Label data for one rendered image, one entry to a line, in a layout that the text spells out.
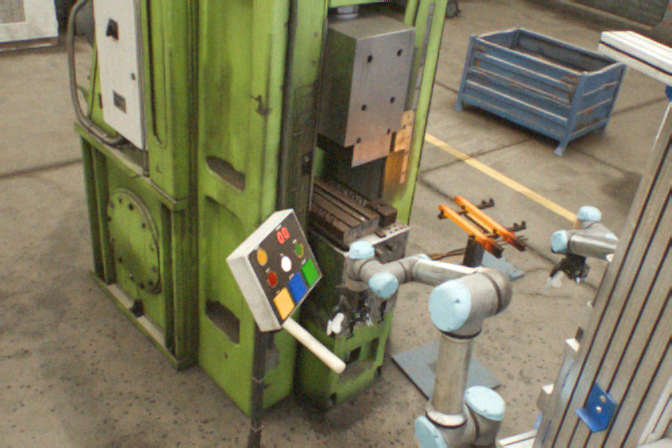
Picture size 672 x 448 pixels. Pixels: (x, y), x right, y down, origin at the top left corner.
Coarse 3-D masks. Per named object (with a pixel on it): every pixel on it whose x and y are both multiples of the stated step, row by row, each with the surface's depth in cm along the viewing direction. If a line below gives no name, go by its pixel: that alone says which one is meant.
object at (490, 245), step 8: (440, 208) 310; (448, 208) 308; (448, 216) 306; (456, 216) 303; (464, 224) 298; (472, 232) 294; (480, 232) 294; (480, 240) 290; (488, 240) 287; (488, 248) 288; (496, 248) 283; (496, 256) 284
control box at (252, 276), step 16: (272, 224) 237; (288, 224) 241; (256, 240) 227; (272, 240) 232; (288, 240) 239; (304, 240) 248; (240, 256) 219; (256, 256) 222; (272, 256) 230; (288, 256) 238; (304, 256) 246; (240, 272) 222; (256, 272) 221; (272, 272) 228; (288, 272) 236; (256, 288) 222; (272, 288) 227; (288, 288) 234; (256, 304) 226; (272, 304) 225; (256, 320) 229; (272, 320) 226
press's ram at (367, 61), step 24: (336, 24) 244; (360, 24) 247; (384, 24) 250; (336, 48) 241; (360, 48) 235; (384, 48) 243; (408, 48) 252; (336, 72) 244; (360, 72) 241; (384, 72) 249; (408, 72) 258; (336, 96) 248; (360, 96) 246; (384, 96) 255; (336, 120) 252; (360, 120) 252; (384, 120) 262
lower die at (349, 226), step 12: (336, 192) 301; (324, 204) 291; (336, 204) 291; (348, 204) 292; (360, 204) 294; (312, 216) 289; (348, 216) 285; (372, 216) 287; (324, 228) 285; (336, 228) 279; (348, 228) 279; (360, 228) 283; (372, 228) 289; (348, 240) 281
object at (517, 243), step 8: (456, 200) 318; (464, 200) 316; (472, 208) 310; (480, 216) 306; (488, 224) 302; (496, 224) 301; (504, 232) 296; (512, 232) 295; (504, 240) 294; (512, 240) 292; (520, 240) 290; (520, 248) 289
